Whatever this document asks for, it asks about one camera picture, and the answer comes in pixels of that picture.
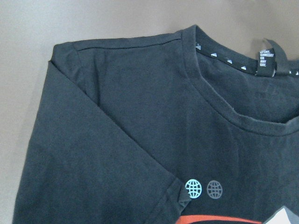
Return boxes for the black graphic t-shirt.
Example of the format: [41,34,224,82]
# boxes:
[13,25,299,224]

